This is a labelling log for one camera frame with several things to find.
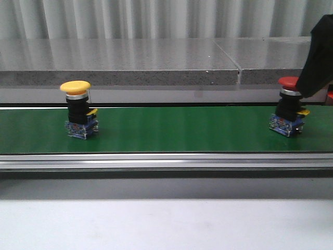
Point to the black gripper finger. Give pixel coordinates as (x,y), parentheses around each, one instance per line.
(317,71)

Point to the grey speckled stone slab right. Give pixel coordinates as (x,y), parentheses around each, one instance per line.
(262,61)

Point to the grey speckled stone slab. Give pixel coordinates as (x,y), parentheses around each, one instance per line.
(115,62)
(262,61)

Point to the green conveyor belt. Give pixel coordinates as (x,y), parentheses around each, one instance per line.
(164,129)

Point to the grey speckled stone slab left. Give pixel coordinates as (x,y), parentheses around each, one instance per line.
(115,62)

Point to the white pleated curtain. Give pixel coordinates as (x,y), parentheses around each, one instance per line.
(159,19)

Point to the white cabinet panel under slab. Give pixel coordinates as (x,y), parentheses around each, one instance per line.
(148,94)

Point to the aluminium conveyor frame rail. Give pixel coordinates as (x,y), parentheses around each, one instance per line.
(166,165)

